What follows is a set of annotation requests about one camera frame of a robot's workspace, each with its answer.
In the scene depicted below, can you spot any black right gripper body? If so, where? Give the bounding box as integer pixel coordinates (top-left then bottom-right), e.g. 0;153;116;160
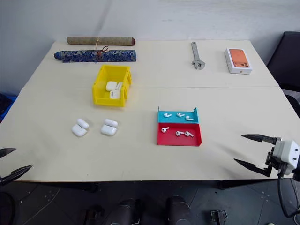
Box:
265;145;294;178

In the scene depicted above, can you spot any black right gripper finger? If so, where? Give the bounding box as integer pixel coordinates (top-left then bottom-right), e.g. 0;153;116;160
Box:
241;134;279;144
233;158;274;178

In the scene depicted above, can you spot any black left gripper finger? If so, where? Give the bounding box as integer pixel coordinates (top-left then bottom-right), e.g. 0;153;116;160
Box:
0;164;33;187
0;147;17;158

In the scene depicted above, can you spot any white orange phone box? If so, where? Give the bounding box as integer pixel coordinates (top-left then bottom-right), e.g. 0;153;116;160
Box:
225;47;255;76

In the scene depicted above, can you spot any yellow plastic bin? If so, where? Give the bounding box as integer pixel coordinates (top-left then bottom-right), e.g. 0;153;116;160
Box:
91;64;133;107

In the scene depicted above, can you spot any blue plastic crate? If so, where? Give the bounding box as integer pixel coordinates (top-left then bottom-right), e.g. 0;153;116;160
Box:
0;92;17;124

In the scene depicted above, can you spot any black chair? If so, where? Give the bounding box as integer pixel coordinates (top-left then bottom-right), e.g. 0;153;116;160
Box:
266;31;300;113

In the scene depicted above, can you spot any red plastic tray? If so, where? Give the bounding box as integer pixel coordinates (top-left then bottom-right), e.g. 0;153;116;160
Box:
156;122;203;147

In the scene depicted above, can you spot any dark rounded shape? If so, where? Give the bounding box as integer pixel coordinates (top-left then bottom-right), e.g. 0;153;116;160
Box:
165;195;192;225
112;198;142;225

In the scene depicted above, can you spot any blue plastic tray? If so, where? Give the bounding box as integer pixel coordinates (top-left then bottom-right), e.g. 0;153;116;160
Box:
157;106;203;124

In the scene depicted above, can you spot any silver adjustable wrench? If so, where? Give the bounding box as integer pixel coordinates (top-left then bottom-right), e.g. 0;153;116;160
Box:
190;42;207;71

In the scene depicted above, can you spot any beige rolled scroll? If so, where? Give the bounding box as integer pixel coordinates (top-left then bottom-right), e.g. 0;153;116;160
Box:
66;36;137;46

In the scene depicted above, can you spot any blue patterned scroll pouch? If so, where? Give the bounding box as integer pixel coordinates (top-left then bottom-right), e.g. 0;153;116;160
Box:
53;49;137;64

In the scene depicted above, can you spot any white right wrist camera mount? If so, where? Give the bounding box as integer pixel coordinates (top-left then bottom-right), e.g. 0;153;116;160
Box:
273;136;300;170

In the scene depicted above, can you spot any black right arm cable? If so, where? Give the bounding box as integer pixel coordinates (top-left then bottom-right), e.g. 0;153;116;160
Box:
277;172;300;218

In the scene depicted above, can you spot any metal bracket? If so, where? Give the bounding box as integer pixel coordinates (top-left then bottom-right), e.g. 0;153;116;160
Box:
210;210;228;222

